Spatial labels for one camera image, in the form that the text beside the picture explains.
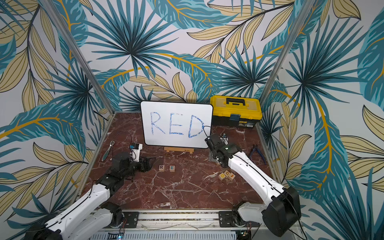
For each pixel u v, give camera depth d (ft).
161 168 2.88
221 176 2.81
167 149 3.12
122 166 2.03
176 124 2.87
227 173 2.86
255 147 3.29
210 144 2.10
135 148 2.35
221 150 1.80
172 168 2.88
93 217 1.86
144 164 2.36
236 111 3.31
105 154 3.11
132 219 2.40
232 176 2.81
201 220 2.46
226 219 2.37
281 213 1.28
